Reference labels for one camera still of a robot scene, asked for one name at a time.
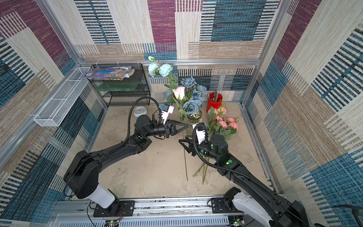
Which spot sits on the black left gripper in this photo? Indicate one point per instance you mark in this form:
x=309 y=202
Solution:
x=170 y=130

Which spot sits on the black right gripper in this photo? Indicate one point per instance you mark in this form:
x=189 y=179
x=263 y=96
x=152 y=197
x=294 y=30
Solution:
x=194 y=146

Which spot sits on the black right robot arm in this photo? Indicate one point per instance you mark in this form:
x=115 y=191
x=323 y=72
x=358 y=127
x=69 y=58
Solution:
x=258 y=201

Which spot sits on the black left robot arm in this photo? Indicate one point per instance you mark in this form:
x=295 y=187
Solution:
x=83 y=172

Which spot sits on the clear glass vase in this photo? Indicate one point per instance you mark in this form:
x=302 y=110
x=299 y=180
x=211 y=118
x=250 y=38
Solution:
x=193 y=120

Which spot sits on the white blue alarm clock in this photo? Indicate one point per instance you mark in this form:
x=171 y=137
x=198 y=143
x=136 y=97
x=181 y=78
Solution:
x=139 y=111

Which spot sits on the grey blue rose stem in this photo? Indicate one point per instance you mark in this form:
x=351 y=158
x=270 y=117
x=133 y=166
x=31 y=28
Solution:
x=194 y=95

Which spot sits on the red pencil cup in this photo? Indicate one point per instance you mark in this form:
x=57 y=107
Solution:
x=214 y=103

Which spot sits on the light blue rose stem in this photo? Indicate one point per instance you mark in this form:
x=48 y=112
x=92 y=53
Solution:
x=164 y=70

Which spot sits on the colourful book on shelf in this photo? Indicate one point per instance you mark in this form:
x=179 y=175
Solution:
x=110 y=73

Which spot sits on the green sheet on shelf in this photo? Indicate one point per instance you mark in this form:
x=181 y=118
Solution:
x=106 y=87

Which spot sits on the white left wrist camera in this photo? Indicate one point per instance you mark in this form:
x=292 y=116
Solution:
x=166 y=110

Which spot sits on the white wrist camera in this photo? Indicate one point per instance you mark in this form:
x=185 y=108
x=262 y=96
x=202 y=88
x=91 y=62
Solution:
x=198 y=134
x=166 y=110

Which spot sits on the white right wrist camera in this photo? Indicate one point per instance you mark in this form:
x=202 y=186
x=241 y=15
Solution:
x=198 y=134

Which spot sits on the black wire mesh shelf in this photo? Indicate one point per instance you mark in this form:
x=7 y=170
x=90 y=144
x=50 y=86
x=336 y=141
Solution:
x=123 y=98

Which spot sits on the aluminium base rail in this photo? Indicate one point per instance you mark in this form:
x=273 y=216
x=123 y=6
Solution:
x=184 y=211

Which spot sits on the white wire mesh basket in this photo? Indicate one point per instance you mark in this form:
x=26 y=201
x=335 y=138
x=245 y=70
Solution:
x=56 y=109

